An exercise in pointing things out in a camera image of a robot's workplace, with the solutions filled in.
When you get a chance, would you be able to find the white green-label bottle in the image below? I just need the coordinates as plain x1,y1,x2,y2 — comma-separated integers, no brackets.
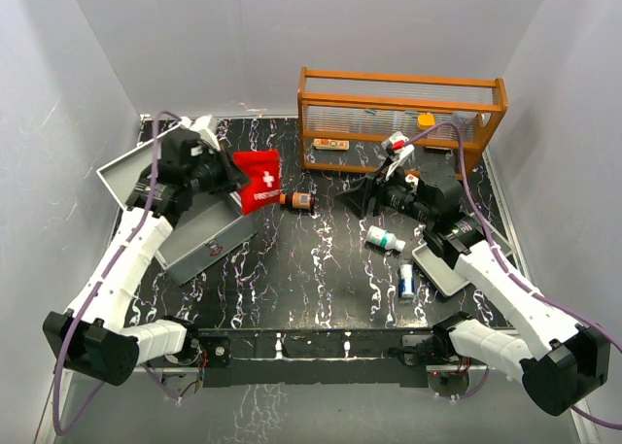
365,225,406,253

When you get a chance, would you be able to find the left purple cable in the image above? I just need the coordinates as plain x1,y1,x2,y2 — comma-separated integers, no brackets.
51,111,195,436

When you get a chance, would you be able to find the grey divided tray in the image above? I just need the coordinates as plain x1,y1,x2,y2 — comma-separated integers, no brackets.
411,229,515,298

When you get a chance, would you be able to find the white medicine box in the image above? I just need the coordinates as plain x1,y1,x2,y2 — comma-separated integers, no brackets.
405,174,419,187

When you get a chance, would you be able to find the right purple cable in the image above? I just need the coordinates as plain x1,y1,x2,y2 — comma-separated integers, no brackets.
402,121,622,430

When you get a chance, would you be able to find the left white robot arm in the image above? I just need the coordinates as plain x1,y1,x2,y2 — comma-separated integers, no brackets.
43,116,254,386

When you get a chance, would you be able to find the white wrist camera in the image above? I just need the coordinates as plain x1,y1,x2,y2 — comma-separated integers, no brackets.
381,131,414,181
181,115,221,151

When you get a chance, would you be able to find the grey case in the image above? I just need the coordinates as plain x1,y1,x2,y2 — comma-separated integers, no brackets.
97,121,254,290

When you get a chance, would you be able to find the blue white can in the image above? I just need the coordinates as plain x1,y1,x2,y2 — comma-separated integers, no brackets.
398,262,415,299

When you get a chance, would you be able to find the yellow block on shelf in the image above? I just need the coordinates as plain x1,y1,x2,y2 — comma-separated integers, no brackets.
417,113,436,131

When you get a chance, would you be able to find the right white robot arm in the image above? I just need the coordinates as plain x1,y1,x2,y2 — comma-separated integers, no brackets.
336,164,611,416

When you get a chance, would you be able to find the wooden display shelf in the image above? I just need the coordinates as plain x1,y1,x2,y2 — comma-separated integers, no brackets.
297,67,509,173

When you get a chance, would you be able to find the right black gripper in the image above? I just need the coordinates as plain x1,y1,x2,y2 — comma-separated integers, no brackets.
335,157,434,226

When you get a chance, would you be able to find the wooden toy block strip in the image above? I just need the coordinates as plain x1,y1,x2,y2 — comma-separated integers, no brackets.
313,138,349,152

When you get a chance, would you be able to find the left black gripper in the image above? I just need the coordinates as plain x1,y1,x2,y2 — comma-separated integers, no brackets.
187,143,253,198

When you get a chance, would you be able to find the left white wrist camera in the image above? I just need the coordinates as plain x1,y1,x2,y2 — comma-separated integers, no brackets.
181,115,221,151

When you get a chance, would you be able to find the purple cable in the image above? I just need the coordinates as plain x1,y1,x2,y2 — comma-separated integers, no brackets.
402,121,622,430
51,111,195,436

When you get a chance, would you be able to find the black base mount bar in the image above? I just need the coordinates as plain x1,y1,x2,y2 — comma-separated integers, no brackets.
145,326,492,392

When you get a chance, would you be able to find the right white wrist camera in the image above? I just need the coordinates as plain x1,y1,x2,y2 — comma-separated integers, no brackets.
381,131,414,181

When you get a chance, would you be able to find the red first aid pouch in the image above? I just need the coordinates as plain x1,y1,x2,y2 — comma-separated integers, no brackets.
233,150,281,215

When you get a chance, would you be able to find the amber medicine bottle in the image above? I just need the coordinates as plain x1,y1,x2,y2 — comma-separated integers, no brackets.
279,191,316,211

